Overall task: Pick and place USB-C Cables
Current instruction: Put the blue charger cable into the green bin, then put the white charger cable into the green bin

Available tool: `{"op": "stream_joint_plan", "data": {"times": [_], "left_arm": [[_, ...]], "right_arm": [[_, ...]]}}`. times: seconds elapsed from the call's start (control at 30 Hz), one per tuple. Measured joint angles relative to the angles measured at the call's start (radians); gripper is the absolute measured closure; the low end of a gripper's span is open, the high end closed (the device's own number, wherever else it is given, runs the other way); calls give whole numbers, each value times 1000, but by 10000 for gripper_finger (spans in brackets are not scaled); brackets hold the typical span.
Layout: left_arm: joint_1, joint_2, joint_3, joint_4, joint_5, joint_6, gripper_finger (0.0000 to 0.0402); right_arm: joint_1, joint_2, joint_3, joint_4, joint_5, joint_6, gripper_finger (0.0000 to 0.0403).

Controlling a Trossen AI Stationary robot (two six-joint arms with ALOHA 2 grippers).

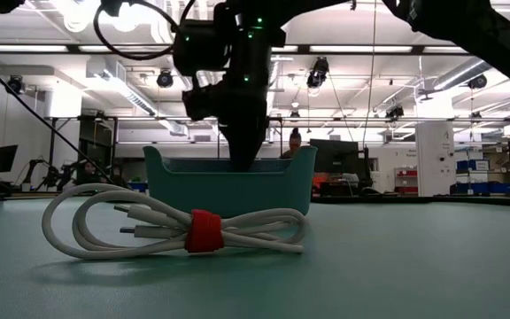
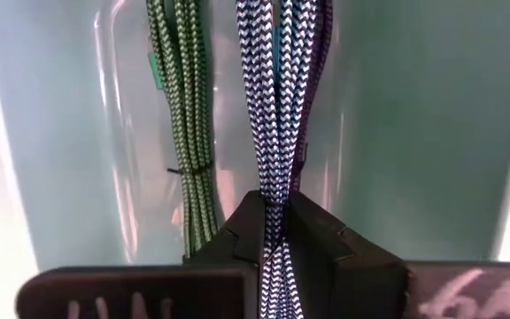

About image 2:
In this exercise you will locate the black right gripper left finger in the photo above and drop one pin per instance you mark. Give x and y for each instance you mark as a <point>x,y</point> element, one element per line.
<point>184,292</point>

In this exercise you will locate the teal plastic bin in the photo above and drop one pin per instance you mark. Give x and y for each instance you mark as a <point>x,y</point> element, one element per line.
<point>392,133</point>

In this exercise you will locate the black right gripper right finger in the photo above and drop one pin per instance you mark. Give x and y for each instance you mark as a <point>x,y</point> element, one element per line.
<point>370,288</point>

